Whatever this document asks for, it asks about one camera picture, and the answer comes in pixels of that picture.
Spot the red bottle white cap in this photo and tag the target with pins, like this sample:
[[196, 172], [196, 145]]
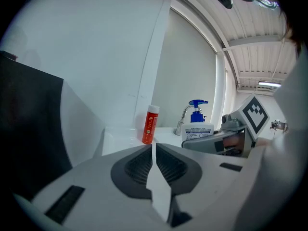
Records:
[[150, 126]]

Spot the beige roller blind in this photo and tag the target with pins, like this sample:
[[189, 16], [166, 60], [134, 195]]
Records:
[[187, 68]]

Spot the white bottle blue pump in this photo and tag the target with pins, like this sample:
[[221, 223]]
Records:
[[197, 129]]

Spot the person's torso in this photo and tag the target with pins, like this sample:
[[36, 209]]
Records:
[[276, 177]]

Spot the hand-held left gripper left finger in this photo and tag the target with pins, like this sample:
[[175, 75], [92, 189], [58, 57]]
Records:
[[96, 189]]

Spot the ceiling tube light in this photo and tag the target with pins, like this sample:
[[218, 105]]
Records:
[[269, 83]]

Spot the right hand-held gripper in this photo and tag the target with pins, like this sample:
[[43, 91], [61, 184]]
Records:
[[255, 114]]

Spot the chrome faucet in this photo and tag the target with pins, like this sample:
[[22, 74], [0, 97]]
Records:
[[181, 119]]

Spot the black glass-door fridge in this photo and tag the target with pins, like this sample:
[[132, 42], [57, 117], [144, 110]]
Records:
[[29, 117]]

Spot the person's right hand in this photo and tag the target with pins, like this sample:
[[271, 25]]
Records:
[[233, 141]]

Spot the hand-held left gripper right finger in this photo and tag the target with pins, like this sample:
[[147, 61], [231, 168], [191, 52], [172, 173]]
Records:
[[207, 182]]

